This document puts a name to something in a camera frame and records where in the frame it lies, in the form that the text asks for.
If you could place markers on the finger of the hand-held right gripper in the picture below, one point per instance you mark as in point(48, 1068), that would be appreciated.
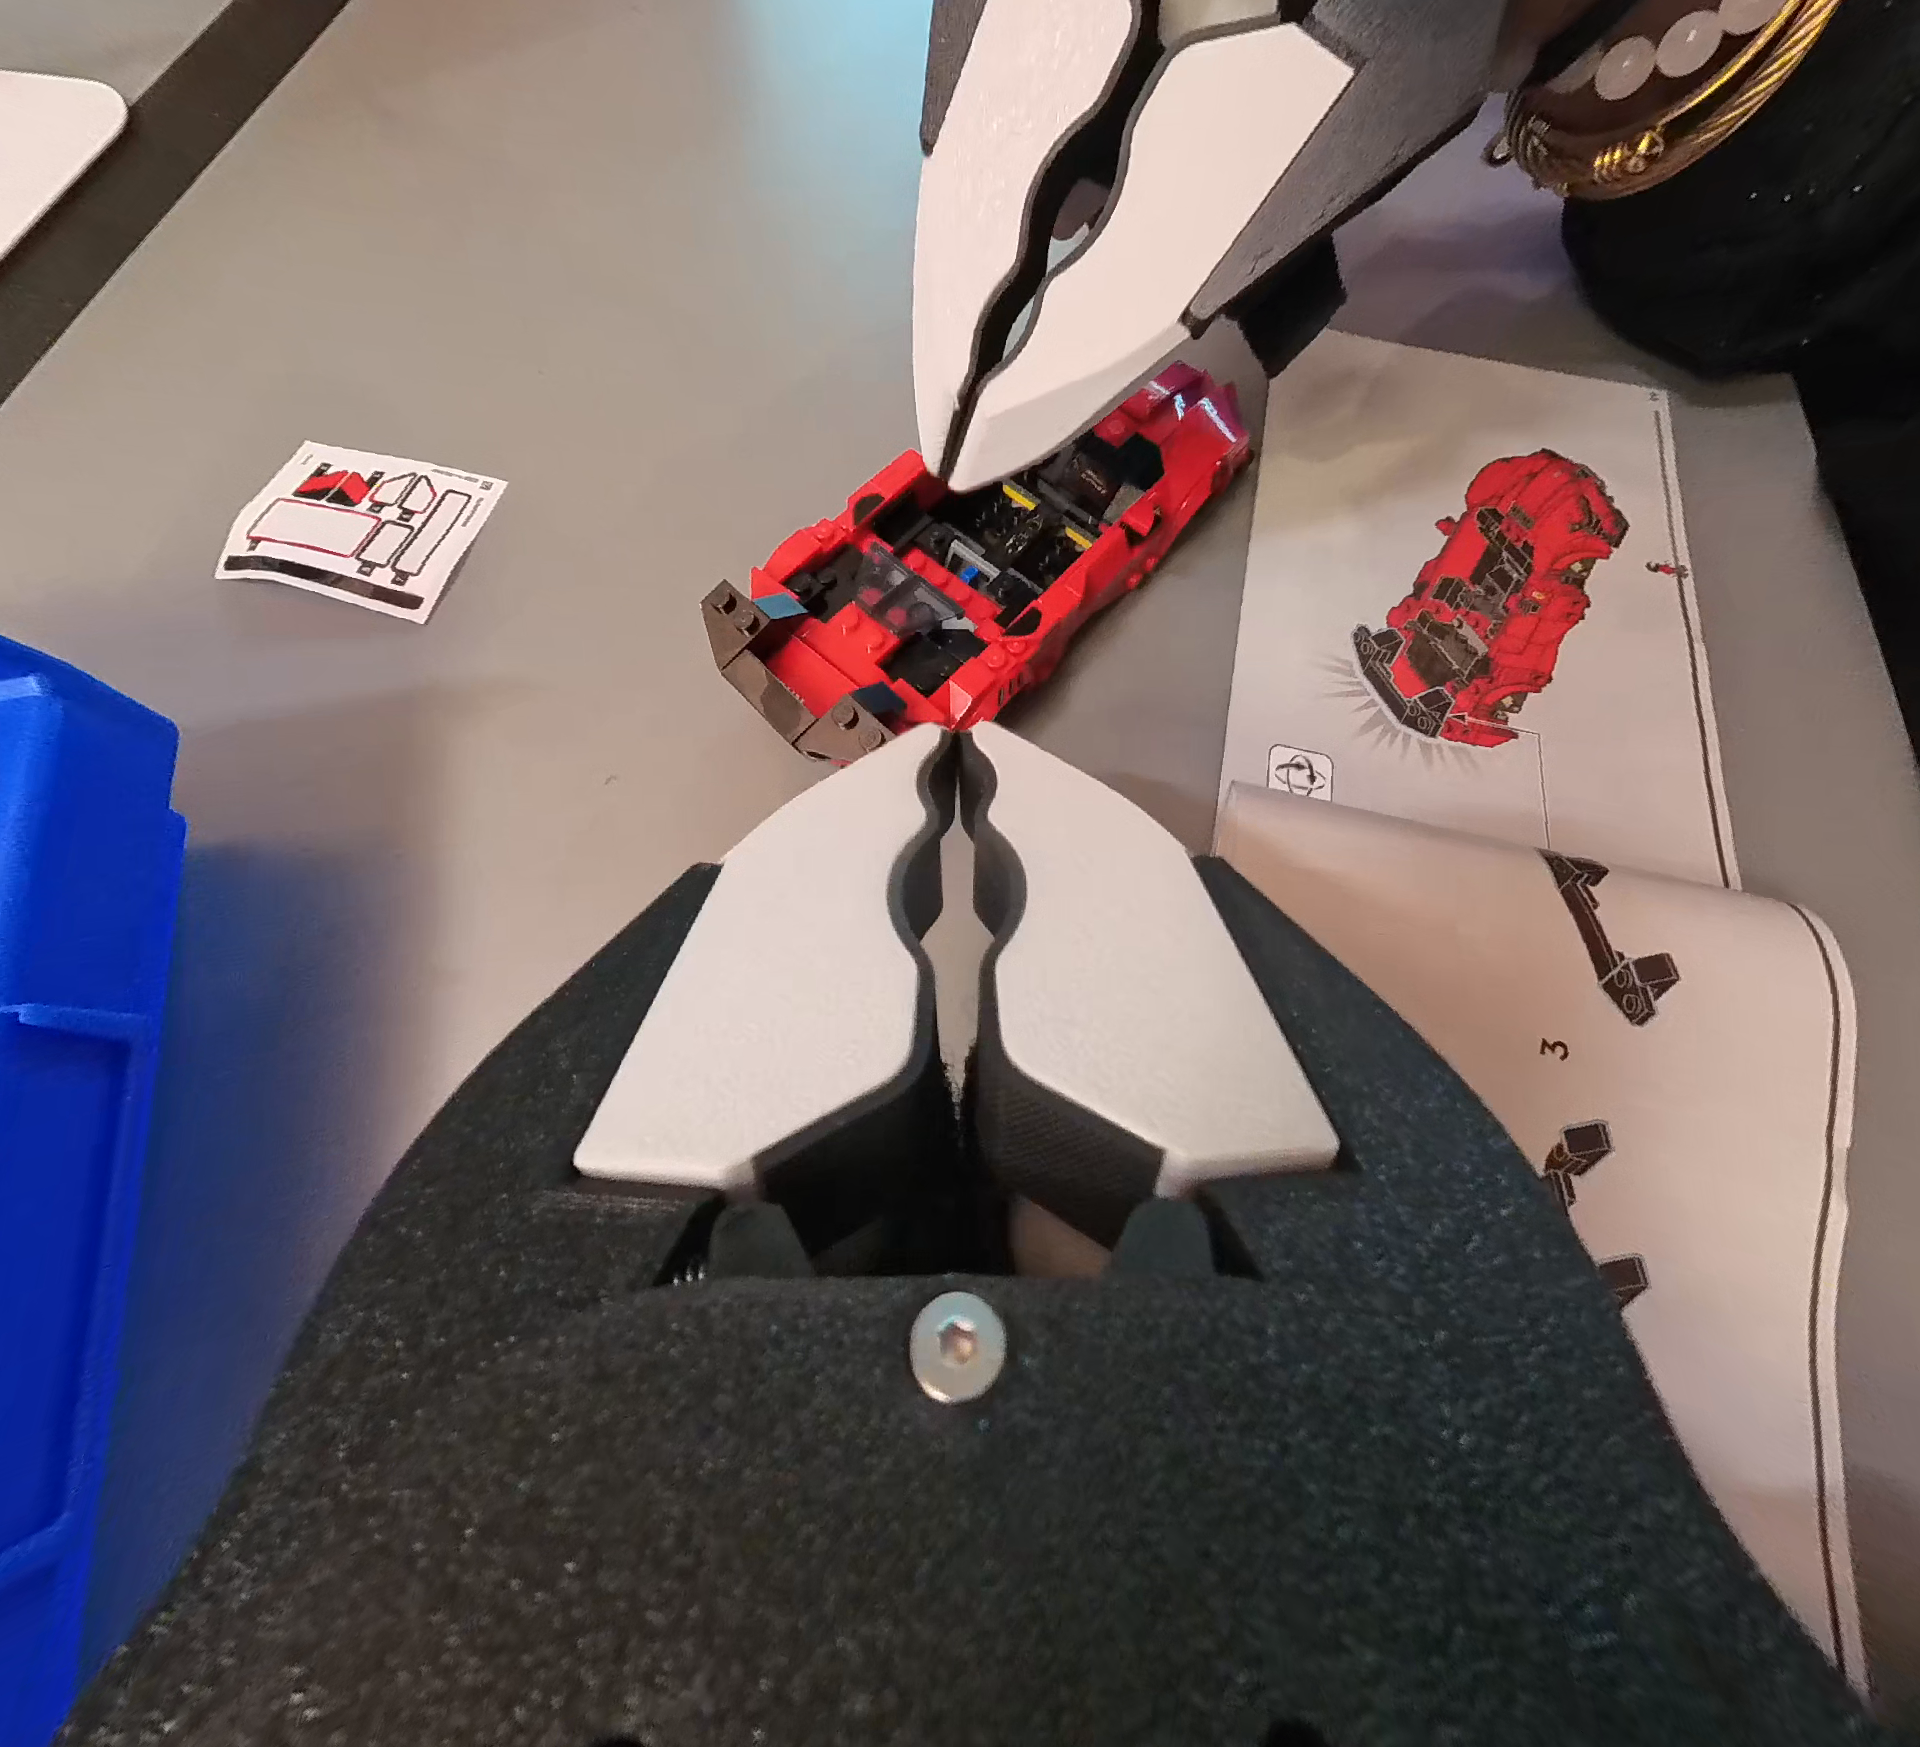
point(1021, 68)
point(1216, 159)

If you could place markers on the white sticker sheet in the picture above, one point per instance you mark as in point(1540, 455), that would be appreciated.
point(361, 532)

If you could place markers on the red lego car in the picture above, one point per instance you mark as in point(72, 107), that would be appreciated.
point(961, 645)

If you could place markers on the lego instruction booklet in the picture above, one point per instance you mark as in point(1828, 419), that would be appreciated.
point(1499, 668)

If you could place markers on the person's right forearm black sleeve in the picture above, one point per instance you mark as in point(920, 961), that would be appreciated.
point(1769, 219)

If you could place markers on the gold bangle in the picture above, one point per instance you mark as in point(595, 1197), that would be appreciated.
point(1724, 106)

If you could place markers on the blue plastic bin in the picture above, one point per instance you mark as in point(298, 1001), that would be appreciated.
point(75, 1028)

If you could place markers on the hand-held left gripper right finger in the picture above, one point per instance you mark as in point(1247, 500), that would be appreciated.
point(1156, 1013)

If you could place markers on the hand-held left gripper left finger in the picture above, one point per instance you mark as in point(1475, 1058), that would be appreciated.
point(750, 1013)

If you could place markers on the white rounded board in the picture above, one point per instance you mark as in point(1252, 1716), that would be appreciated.
point(44, 150)

